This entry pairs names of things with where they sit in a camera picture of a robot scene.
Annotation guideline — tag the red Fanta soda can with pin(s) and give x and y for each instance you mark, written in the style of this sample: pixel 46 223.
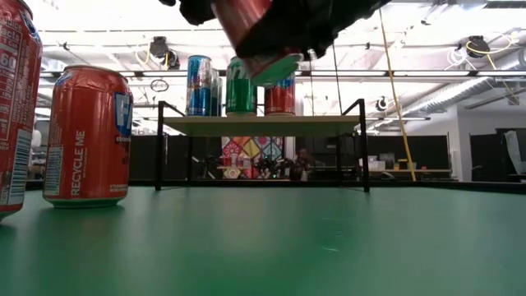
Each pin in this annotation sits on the red Fanta soda can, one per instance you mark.
pixel 82 135
pixel 242 20
pixel 16 103
pixel 280 98

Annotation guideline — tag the oval hanging sign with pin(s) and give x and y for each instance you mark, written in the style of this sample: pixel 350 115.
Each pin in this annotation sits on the oval hanging sign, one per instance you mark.
pixel 159 85

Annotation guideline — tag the green table mat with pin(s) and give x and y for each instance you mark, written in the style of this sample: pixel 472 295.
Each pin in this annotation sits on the green table mat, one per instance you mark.
pixel 287 255

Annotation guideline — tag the wooden shelf with black frame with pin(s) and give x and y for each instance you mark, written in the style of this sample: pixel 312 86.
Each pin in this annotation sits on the wooden shelf with black frame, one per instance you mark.
pixel 267 125

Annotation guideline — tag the dark ceiling-mounted fixture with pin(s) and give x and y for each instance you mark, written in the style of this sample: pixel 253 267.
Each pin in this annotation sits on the dark ceiling-mounted fixture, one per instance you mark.
pixel 159 47
pixel 172 61
pixel 382 103
pixel 476 45

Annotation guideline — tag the person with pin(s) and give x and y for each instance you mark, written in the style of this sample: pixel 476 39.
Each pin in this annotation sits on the person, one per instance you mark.
pixel 302 164

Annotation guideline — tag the colourful wall mural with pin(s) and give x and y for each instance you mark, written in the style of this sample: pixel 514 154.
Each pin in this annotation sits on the colourful wall mural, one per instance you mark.
pixel 252 150

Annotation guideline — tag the green Sprite soda can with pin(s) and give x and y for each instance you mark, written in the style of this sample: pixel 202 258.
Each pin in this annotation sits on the green Sprite soda can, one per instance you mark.
pixel 240 94

